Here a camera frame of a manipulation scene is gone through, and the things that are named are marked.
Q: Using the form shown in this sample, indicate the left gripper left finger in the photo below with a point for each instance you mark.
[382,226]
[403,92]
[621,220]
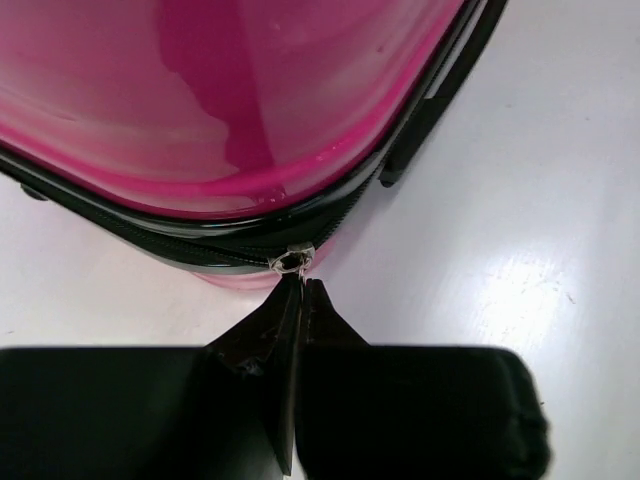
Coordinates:
[219,411]

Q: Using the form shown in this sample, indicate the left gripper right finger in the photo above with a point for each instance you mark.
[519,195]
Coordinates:
[367,411]

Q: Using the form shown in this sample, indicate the pink hard-shell suitcase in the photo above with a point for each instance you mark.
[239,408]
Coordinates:
[229,139]

